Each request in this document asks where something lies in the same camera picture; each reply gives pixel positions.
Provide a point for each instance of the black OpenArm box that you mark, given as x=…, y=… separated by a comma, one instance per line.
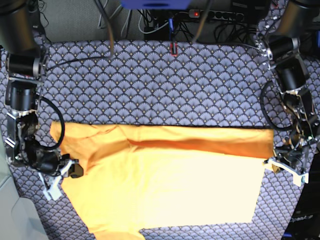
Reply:
x=305, y=221

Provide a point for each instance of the black power strip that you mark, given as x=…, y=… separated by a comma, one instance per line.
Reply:
x=218, y=15

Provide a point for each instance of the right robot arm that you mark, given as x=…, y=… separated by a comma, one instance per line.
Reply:
x=26, y=63

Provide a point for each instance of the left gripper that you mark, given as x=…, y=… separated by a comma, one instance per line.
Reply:
x=292, y=156

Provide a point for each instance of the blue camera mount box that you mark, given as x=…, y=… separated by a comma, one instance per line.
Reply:
x=155, y=4

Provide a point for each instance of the red black table clamp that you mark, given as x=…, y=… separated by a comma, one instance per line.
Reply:
x=173, y=49

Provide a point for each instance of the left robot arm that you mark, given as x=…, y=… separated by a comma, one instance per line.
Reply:
x=282, y=48

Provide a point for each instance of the blue fan-patterned tablecloth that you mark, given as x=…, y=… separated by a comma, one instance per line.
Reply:
x=205, y=85

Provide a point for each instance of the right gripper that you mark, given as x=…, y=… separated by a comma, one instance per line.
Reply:
x=29, y=153

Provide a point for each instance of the yellow T-shirt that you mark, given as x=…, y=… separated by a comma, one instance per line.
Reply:
x=143, y=177

